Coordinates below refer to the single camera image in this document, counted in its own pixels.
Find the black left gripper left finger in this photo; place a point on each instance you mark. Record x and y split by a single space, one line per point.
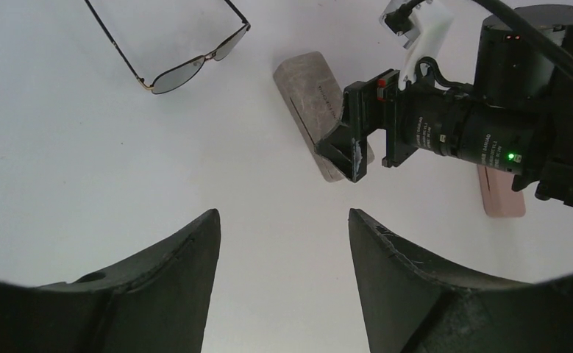
156 300

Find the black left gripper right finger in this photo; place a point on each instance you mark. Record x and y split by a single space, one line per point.
414 300

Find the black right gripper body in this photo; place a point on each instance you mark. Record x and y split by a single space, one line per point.
440 121

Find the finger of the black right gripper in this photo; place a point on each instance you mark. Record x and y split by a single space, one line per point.
346 148

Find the grey marbled glasses case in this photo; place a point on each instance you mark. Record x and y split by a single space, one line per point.
317 103

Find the pink glasses case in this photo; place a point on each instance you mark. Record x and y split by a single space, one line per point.
499 201

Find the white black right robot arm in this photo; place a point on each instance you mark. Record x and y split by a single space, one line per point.
525 64

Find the black frame grey sunglasses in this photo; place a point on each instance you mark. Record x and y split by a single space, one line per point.
177 76

